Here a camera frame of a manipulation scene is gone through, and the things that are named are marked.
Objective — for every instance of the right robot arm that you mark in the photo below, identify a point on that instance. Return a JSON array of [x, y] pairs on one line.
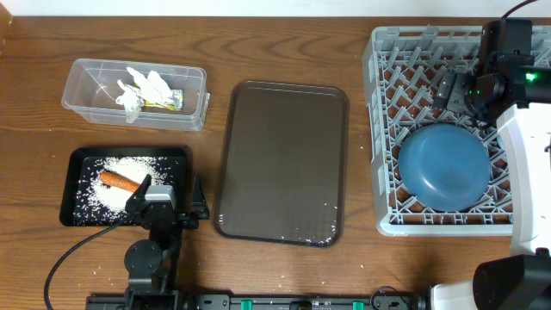
[[511, 93]]

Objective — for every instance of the dark blue plate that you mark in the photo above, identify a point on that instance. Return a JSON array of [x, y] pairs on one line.
[[445, 166]]

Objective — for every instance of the black plastic tray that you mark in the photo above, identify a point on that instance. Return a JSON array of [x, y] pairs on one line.
[[78, 157]]

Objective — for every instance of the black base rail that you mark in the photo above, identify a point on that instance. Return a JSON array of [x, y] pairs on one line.
[[383, 301]]

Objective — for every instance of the white wrapper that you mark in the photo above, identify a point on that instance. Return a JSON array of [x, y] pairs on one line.
[[151, 88]]

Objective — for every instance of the clear plastic bin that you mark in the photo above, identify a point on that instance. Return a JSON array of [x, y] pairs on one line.
[[93, 85]]

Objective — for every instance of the orange carrot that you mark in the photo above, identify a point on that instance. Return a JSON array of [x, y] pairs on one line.
[[114, 180]]

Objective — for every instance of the grey dishwasher rack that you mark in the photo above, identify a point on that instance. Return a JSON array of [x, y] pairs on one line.
[[402, 69]]

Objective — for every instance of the white rice pile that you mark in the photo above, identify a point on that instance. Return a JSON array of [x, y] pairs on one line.
[[98, 204]]

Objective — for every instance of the silver green snack wrapper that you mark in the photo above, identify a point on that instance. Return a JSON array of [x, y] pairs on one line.
[[174, 102]]

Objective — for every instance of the dark brown serving tray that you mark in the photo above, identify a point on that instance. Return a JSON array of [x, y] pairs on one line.
[[283, 166]]

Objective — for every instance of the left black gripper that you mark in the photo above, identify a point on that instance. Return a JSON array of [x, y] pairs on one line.
[[201, 214]]

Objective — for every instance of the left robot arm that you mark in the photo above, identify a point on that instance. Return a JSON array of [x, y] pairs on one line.
[[152, 263]]

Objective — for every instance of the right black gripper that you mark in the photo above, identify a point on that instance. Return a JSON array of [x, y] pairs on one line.
[[456, 101]]

